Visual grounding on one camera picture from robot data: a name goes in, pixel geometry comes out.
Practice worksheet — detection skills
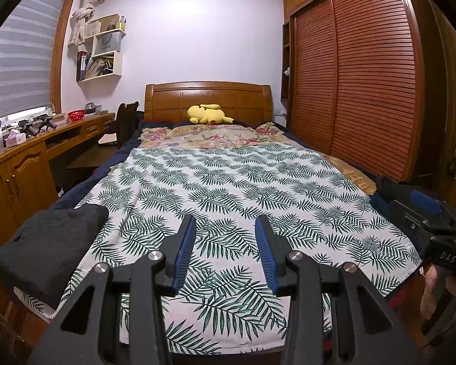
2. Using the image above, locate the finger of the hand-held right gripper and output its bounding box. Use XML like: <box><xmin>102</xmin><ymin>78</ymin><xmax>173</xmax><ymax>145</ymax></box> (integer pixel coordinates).
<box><xmin>375</xmin><ymin>176</ymin><xmax>413</xmax><ymax>208</ymax></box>
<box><xmin>408</xmin><ymin>189</ymin><xmax>456</xmax><ymax>218</ymax></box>

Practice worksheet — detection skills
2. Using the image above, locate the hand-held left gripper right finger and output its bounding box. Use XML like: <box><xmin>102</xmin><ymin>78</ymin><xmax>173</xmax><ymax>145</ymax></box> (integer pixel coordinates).
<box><xmin>254</xmin><ymin>215</ymin><xmax>422</xmax><ymax>365</ymax></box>

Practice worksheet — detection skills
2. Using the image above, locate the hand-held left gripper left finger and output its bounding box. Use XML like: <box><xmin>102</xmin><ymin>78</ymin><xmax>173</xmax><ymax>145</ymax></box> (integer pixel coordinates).
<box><xmin>28</xmin><ymin>214</ymin><xmax>197</xmax><ymax>365</ymax></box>

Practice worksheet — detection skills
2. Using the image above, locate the black double-breasted coat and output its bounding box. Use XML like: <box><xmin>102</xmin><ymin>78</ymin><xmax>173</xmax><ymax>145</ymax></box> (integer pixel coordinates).
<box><xmin>0</xmin><ymin>203</ymin><xmax>110</xmax><ymax>307</ymax></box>

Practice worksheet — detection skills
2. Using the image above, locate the person's right hand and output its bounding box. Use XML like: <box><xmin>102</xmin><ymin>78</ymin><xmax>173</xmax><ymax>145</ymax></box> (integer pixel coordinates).
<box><xmin>419</xmin><ymin>264</ymin><xmax>441</xmax><ymax>322</ymax></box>

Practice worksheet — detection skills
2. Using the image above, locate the leaf-print blanket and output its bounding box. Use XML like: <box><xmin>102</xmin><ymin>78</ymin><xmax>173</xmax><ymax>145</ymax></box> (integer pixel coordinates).
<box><xmin>15</xmin><ymin>144</ymin><xmax>423</xmax><ymax>356</ymax></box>

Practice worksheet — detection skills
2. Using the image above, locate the wooden door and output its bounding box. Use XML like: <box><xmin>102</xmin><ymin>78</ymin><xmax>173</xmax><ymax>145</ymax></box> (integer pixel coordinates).
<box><xmin>433</xmin><ymin>8</ymin><xmax>456</xmax><ymax>214</ymax></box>

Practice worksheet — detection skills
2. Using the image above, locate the wooden louvred wardrobe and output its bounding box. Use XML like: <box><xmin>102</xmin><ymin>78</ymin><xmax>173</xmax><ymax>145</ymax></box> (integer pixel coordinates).
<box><xmin>280</xmin><ymin>0</ymin><xmax>441</xmax><ymax>187</ymax></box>

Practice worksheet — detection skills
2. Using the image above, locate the floral pillow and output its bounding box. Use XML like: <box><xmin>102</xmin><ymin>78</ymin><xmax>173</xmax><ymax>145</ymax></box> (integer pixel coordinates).
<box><xmin>139</xmin><ymin>122</ymin><xmax>377</xmax><ymax>194</ymax></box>

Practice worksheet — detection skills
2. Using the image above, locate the yellow plush toy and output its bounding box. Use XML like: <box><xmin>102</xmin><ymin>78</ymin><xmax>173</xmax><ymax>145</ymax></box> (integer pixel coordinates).
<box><xmin>187</xmin><ymin>104</ymin><xmax>234</xmax><ymax>125</ymax></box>

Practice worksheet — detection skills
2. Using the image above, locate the dark wooden chair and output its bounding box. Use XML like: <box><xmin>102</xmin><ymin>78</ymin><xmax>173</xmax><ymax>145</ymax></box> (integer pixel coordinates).
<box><xmin>112</xmin><ymin>101</ymin><xmax>143</xmax><ymax>149</ymax></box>

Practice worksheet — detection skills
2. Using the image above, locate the wooden headboard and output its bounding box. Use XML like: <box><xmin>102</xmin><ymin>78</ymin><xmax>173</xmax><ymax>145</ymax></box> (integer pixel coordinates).
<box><xmin>143</xmin><ymin>81</ymin><xmax>272</xmax><ymax>128</ymax></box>

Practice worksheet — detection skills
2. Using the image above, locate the wooden desk with cabinets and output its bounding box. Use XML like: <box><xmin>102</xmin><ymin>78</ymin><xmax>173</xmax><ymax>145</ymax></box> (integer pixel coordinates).
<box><xmin>0</xmin><ymin>110</ymin><xmax>116</xmax><ymax>312</ymax></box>

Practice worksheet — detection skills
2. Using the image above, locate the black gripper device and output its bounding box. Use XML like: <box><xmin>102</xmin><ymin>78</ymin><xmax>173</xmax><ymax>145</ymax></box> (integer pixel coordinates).
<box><xmin>36</xmin><ymin>114</ymin><xmax>57</xmax><ymax>130</ymax></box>
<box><xmin>18</xmin><ymin>119</ymin><xmax>39</xmax><ymax>137</ymax></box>

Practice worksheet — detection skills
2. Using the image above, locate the pink tissue box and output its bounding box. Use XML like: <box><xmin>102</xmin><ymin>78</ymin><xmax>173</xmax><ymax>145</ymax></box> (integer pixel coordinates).
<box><xmin>5</xmin><ymin>129</ymin><xmax>25</xmax><ymax>147</ymax></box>

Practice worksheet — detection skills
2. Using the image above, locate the row of binders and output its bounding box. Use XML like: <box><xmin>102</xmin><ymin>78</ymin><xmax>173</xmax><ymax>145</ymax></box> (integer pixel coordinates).
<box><xmin>77</xmin><ymin>51</ymin><xmax>92</xmax><ymax>80</ymax></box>

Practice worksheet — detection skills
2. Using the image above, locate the grey paper bag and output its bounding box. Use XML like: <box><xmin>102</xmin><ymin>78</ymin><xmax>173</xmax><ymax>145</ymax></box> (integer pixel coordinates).
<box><xmin>99</xmin><ymin>32</ymin><xmax>122</xmax><ymax>52</ymax></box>

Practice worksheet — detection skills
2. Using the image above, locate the tied beige curtain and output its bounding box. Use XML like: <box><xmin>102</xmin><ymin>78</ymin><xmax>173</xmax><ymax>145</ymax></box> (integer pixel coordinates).
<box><xmin>68</xmin><ymin>0</ymin><xmax>105</xmax><ymax>46</ymax></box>

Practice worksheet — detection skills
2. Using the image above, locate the grey window blind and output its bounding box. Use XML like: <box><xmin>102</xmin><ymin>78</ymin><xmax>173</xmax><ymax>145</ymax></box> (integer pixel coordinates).
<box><xmin>0</xmin><ymin>0</ymin><xmax>71</xmax><ymax>118</ymax></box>

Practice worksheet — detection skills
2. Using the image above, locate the white wall shelf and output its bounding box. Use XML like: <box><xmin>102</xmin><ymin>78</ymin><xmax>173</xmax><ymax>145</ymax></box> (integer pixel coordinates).
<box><xmin>76</xmin><ymin>13</ymin><xmax>127</xmax><ymax>82</ymax></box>

